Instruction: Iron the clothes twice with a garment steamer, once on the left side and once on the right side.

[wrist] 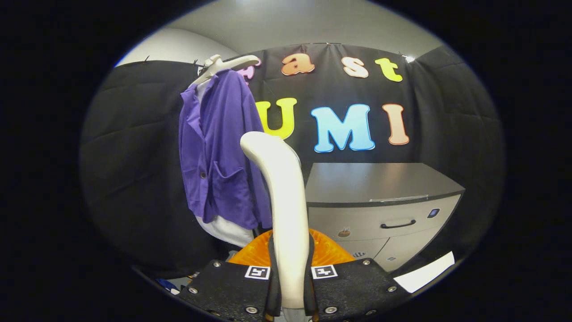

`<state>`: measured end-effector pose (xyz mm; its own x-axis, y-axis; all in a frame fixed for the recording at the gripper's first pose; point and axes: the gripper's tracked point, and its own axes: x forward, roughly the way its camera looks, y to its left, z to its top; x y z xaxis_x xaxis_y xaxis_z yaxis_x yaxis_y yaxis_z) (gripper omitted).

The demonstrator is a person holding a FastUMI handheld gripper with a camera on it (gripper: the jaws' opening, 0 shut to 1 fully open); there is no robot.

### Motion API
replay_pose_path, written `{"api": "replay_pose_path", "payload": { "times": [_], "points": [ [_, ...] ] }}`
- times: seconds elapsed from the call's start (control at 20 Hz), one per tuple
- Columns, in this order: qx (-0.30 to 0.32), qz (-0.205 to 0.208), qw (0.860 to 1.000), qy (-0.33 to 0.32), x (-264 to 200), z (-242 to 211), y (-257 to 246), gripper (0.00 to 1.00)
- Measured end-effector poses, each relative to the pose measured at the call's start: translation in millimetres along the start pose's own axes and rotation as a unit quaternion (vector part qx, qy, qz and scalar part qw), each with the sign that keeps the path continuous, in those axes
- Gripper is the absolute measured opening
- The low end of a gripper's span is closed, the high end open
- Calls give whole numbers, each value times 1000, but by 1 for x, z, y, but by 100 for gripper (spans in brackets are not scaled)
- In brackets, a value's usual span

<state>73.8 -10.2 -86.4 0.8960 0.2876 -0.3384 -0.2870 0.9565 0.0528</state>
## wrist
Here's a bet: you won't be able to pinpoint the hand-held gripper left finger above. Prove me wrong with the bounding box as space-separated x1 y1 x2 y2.
179 229 282 322

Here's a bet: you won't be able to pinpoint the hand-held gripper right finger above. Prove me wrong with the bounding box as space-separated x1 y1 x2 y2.
304 228 412 322

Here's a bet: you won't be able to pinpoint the white shirt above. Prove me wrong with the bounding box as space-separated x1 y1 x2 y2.
195 80 255 249

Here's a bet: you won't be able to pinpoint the white garment steamer head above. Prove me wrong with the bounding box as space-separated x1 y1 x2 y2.
240 131 311 310

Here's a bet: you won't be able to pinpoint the purple jacket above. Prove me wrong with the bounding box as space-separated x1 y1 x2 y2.
179 69 273 230

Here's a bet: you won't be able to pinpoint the white plastic clothes hanger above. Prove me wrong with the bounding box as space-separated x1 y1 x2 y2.
188 54 261 90

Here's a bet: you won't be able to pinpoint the white paper sheet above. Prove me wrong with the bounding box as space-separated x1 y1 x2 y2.
393 251 455 293

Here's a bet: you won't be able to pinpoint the grey cabinet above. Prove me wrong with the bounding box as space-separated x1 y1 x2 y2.
305 162 465 273

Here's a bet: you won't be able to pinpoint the black backdrop cloth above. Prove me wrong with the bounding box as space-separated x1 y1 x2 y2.
80 42 505 280

